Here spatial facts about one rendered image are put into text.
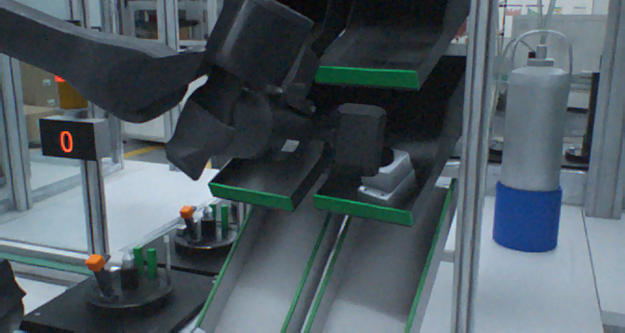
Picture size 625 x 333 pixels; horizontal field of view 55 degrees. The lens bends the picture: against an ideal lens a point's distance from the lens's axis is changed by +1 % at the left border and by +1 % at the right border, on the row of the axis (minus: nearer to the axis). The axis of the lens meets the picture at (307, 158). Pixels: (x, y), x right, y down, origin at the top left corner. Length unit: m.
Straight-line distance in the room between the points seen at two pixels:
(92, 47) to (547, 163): 1.23
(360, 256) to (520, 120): 0.75
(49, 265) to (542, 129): 1.11
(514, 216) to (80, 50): 1.24
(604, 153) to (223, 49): 1.52
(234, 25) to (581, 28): 7.60
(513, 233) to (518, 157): 0.19
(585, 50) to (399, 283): 7.26
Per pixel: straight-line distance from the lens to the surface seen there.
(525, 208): 1.54
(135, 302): 1.00
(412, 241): 0.85
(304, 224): 0.90
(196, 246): 1.20
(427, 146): 0.83
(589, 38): 7.98
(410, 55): 0.75
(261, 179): 0.82
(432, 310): 1.25
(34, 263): 1.33
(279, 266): 0.88
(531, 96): 1.50
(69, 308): 1.07
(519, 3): 11.33
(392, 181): 0.71
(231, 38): 0.46
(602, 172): 1.88
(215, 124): 0.45
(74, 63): 0.49
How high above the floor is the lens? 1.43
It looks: 14 degrees down
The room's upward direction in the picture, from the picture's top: straight up
